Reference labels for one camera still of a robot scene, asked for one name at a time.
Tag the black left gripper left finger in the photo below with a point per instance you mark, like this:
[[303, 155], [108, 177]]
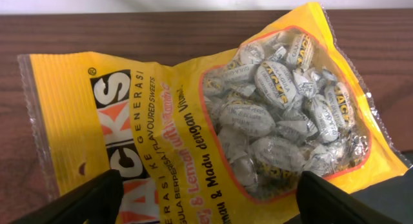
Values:
[[95, 202]]

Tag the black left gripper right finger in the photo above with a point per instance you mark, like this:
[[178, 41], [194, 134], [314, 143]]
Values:
[[320, 202]]

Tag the yellow Hacks candy bag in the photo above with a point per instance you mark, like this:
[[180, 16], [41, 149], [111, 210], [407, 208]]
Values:
[[216, 139]]

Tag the black open gift box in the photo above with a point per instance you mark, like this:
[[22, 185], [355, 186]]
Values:
[[392, 197]]

